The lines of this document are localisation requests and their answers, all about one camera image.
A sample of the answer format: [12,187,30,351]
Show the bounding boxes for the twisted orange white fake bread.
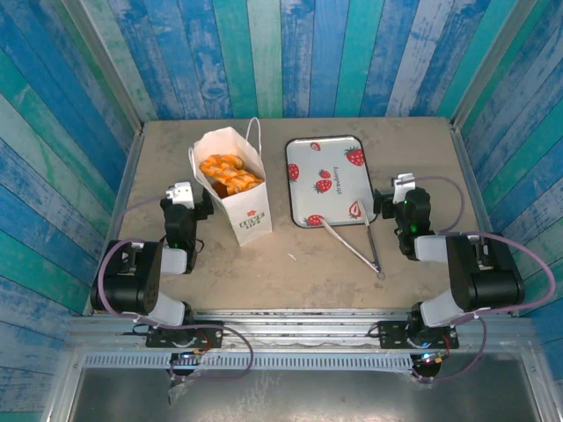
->
[208,168,266,197]

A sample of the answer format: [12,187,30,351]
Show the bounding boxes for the small LED controller board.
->
[413,350,445,366]
[169,349,208,366]

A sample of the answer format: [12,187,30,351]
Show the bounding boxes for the crumpled clear tape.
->
[166,375,197,404]

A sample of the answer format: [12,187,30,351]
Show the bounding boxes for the slotted grey cable duct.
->
[82,353,415,371]

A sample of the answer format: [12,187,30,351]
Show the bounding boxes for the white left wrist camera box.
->
[165,182,194,208]

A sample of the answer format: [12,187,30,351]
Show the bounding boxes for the aluminium side rail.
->
[83,129,145,316]
[450,122,520,317]

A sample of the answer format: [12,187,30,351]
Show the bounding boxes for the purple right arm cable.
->
[411,175,557,383]

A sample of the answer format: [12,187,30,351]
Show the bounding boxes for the metal tongs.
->
[319,200,387,281]

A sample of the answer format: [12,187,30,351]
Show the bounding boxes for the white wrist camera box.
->
[165,182,194,208]
[392,172,417,204]

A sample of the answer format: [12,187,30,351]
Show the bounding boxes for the aluminium front rail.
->
[65,307,536,353]

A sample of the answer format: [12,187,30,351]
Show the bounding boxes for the aluminium corner post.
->
[450,0,529,128]
[61,0,145,133]

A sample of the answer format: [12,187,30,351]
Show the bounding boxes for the grey metal sheet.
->
[41,367,546,422]

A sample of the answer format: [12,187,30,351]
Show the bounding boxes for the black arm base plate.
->
[377,320,459,351]
[145,320,224,349]

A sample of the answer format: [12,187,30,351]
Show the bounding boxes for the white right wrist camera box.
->
[392,172,417,204]

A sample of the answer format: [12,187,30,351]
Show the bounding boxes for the white strawberry print tray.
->
[284,135,378,229]

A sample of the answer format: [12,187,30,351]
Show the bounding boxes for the white printed paper bag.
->
[187,116,273,247]

